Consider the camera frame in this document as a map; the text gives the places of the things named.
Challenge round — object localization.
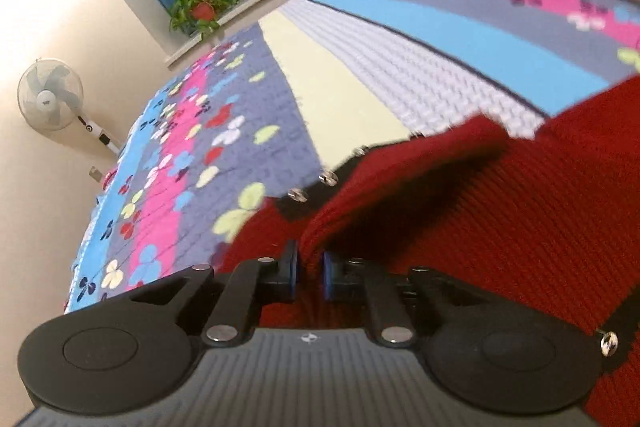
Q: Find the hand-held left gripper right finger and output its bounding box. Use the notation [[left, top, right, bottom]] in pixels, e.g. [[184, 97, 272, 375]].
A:
[[320, 250, 501, 348]]

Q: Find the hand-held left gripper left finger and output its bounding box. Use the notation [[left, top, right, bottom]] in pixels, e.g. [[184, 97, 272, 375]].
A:
[[126, 240, 301, 349]]

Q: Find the red knitted sweater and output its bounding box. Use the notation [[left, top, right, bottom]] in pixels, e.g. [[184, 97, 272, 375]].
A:
[[218, 76, 640, 427]]

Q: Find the floral striped blanket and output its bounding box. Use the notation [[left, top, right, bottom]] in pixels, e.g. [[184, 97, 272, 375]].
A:
[[64, 0, 640, 314]]

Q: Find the potted green plant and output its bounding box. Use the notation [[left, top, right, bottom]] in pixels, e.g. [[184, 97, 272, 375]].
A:
[[169, 0, 242, 40]]

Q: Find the white standing fan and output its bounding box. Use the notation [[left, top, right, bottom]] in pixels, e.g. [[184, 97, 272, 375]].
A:
[[17, 57, 124, 156]]

